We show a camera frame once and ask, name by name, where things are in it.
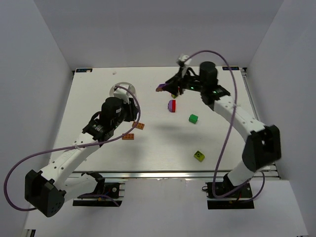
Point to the orange flat lego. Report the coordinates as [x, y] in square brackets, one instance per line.
[129, 136]
[138, 125]

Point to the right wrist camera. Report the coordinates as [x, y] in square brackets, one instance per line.
[184, 62]

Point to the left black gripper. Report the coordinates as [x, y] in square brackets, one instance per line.
[134, 108]

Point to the blue table label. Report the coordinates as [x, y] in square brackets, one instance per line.
[234, 68]
[84, 70]

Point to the left blue table label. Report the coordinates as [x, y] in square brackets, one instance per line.
[84, 70]

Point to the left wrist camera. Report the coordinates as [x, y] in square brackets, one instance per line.
[119, 91]

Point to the upper orange flat lego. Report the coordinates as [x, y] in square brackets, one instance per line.
[138, 125]

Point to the aluminium table frame rail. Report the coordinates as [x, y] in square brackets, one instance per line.
[160, 175]

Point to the purple butterfly lego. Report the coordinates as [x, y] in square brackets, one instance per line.
[161, 87]

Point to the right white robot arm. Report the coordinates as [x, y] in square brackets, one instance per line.
[262, 142]

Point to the green square lego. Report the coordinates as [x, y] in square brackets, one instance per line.
[193, 118]

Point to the red half-round lego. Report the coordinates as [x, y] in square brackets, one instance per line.
[173, 106]

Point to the lime lego with print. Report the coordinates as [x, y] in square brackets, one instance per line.
[199, 156]

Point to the lavender half-round lego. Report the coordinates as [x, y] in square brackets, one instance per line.
[170, 106]

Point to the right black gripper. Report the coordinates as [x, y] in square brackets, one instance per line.
[176, 84]

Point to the white round divided container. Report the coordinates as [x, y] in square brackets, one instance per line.
[131, 90]

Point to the right blue table label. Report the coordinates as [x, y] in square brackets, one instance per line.
[234, 68]

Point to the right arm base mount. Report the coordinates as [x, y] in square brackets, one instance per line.
[235, 201]

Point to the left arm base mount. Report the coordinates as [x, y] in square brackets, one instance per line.
[105, 194]

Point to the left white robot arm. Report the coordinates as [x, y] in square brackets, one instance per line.
[49, 188]

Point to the lower orange flat lego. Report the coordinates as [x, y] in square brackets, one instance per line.
[129, 136]

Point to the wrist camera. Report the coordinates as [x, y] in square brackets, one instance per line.
[119, 91]
[184, 62]

